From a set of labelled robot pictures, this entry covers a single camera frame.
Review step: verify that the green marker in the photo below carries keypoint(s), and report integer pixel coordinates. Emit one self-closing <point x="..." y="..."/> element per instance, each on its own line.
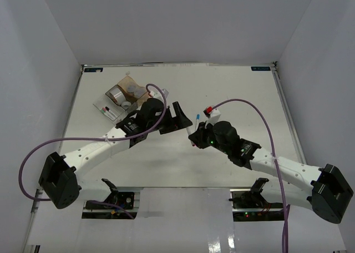
<point x="107" y="115"/>

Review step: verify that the large silver tape roll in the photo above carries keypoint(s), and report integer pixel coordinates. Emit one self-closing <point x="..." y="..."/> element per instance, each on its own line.
<point x="117" y="96"/>

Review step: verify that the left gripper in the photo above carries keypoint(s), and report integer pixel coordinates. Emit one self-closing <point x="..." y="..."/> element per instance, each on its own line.
<point x="173" y="124"/>

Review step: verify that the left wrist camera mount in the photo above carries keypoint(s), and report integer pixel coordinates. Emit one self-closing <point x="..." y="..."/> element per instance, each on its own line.
<point x="158" y="93"/>

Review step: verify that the grey plastic bin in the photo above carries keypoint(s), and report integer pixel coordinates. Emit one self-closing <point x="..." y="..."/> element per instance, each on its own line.
<point x="133" y="106"/>

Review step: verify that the base electronics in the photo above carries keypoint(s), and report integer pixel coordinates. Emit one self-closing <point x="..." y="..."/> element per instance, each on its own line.
<point x="248" y="205"/>
<point x="118" y="205"/>

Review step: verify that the small clear tape roll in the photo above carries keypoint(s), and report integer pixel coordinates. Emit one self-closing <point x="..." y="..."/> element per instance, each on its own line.
<point x="126" y="105"/>

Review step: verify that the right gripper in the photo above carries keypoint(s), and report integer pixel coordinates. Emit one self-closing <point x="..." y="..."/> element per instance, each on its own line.
<point x="198" y="137"/>

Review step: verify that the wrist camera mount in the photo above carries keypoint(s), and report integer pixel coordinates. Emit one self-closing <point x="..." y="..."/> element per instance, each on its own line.
<point x="158" y="93"/>
<point x="213" y="116"/>

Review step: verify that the black marker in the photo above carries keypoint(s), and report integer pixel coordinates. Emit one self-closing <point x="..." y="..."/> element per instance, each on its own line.
<point x="110" y="112"/>

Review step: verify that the blue marker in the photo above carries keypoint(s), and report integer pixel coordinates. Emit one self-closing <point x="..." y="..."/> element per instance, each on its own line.
<point x="197" y="121"/>

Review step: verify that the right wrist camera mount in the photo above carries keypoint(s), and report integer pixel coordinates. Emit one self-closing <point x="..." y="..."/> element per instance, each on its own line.
<point x="213" y="116"/>

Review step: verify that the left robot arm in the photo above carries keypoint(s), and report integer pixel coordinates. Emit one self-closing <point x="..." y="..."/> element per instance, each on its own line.
<point x="62" y="177"/>

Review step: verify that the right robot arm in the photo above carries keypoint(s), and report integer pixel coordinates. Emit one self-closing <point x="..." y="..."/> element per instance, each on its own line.
<point x="325" y="190"/>

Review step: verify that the right base electronics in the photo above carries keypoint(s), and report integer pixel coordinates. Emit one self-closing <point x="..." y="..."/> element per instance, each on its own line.
<point x="248" y="205"/>

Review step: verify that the left base electronics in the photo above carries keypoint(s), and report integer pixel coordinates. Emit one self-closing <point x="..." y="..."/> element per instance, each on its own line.
<point x="118" y="205"/>

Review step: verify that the clear plastic bin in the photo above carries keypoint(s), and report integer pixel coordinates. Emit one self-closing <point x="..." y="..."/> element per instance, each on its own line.
<point x="104" y="101"/>

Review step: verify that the amber plastic bin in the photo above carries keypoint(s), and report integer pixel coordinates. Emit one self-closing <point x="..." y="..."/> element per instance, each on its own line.
<point x="122" y="85"/>

